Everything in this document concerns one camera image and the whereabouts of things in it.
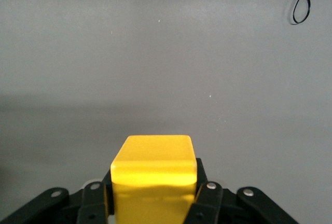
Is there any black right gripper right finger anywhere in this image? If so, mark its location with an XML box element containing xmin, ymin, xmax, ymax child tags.
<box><xmin>186</xmin><ymin>158</ymin><xmax>299</xmax><ymax>224</ymax></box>

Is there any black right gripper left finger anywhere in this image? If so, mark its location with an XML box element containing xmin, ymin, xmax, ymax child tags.
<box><xmin>0</xmin><ymin>173</ymin><xmax>115</xmax><ymax>224</ymax></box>

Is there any yellow block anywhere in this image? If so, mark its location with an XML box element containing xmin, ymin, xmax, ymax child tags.
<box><xmin>110</xmin><ymin>135</ymin><xmax>198</xmax><ymax>224</ymax></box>

